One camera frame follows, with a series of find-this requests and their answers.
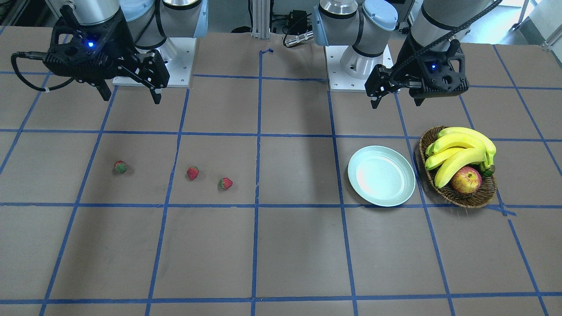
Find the red yellow apple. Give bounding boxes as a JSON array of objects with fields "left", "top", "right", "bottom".
[{"left": 450, "top": 166, "right": 482, "bottom": 194}]

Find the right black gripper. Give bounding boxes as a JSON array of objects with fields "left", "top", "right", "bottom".
[{"left": 43, "top": 5, "right": 170, "bottom": 104}]

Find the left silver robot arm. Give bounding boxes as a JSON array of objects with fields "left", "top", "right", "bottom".
[{"left": 312, "top": 0, "right": 500, "bottom": 108}]

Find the brown wicker basket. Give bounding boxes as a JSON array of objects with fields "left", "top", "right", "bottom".
[{"left": 414, "top": 126, "right": 497, "bottom": 208}]

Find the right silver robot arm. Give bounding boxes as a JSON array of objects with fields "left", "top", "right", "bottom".
[{"left": 41, "top": 0, "right": 208, "bottom": 104}]

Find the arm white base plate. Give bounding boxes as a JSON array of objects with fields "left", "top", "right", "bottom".
[
  {"left": 156, "top": 37, "right": 197, "bottom": 88},
  {"left": 325, "top": 46, "right": 393, "bottom": 93}
]

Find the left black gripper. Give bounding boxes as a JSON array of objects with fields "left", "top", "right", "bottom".
[{"left": 365, "top": 34, "right": 469, "bottom": 109}]

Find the strawberry with green top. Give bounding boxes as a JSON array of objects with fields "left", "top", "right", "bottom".
[{"left": 114, "top": 160, "right": 128, "bottom": 173}]

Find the light green plate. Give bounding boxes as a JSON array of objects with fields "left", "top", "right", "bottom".
[{"left": 347, "top": 145, "right": 416, "bottom": 207}]

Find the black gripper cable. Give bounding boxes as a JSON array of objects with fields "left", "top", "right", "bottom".
[{"left": 11, "top": 51, "right": 76, "bottom": 92}]

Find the red strawberry with leaves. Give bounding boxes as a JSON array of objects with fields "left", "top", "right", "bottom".
[{"left": 217, "top": 177, "right": 233, "bottom": 190}]

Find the yellow banana bunch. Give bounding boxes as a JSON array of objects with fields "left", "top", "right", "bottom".
[{"left": 419, "top": 126, "right": 497, "bottom": 189}]

